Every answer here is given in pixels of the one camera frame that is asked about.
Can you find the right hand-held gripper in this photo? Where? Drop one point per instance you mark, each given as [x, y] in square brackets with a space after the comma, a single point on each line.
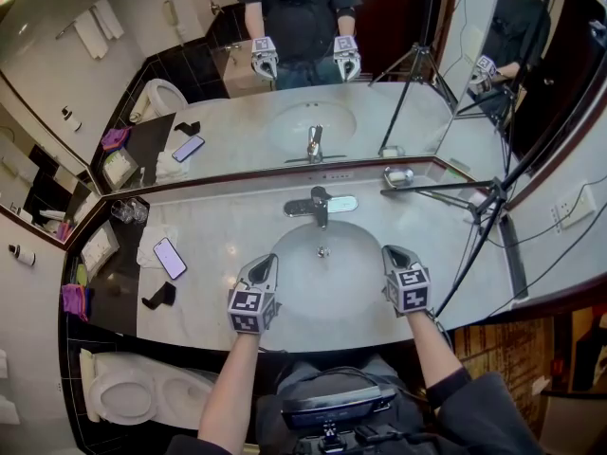
[410, 289]

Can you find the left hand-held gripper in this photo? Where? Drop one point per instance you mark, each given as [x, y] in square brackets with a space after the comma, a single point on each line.
[251, 306]

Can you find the chrome faucet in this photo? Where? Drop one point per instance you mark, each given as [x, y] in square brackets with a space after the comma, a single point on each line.
[320, 202]

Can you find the person's left forearm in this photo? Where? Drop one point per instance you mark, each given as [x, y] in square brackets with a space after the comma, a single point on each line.
[227, 387]

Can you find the person's right forearm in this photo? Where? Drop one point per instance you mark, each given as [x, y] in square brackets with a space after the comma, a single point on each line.
[429, 349]

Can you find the chrome sink drain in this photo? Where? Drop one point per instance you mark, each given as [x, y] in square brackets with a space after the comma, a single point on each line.
[323, 252]

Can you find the white sink basin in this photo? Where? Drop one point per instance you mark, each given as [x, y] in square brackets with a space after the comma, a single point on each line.
[327, 282]

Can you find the metal soap dish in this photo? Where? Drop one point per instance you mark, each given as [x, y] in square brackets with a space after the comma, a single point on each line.
[398, 176]

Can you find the dark smartphone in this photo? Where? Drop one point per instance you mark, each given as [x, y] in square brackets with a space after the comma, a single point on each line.
[170, 259]

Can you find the black folded phone holder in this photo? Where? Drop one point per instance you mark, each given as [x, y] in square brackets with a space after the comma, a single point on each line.
[159, 296]

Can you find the person's blue jeans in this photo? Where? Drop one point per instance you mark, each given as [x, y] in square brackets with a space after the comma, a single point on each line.
[303, 372]

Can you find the black light tripod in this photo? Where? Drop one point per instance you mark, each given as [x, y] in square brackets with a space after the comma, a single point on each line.
[493, 194]

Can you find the white folded hand towel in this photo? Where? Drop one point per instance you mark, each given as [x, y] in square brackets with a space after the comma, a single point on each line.
[147, 235]

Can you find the black armband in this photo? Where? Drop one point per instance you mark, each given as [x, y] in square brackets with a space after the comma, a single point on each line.
[448, 387]

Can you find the clear drinking glass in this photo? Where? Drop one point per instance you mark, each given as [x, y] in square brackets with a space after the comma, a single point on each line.
[140, 211]
[121, 211]

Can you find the black chest-mounted device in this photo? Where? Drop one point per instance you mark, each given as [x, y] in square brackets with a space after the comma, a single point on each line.
[332, 408]

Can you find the white amenity tray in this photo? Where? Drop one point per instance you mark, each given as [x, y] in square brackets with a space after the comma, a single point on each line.
[99, 247]

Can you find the green packet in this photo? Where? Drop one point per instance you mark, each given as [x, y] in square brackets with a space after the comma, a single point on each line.
[81, 275]

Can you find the person's dark shirt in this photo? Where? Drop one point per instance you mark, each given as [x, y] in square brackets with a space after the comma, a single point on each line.
[488, 420]

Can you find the white toilet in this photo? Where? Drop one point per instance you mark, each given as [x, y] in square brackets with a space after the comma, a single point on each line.
[123, 396]

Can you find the purple packets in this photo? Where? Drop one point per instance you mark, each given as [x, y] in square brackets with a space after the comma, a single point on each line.
[75, 301]

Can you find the angled side mirror panel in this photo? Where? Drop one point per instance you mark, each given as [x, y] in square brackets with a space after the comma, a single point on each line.
[521, 88]
[42, 183]

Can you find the large wall mirror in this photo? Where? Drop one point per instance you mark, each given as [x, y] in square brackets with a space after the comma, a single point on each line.
[237, 112]

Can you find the wall soap dispenser bottle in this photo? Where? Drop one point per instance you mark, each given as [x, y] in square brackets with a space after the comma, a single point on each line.
[23, 256]

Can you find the white wall paper holder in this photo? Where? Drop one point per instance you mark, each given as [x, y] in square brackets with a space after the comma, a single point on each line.
[7, 387]

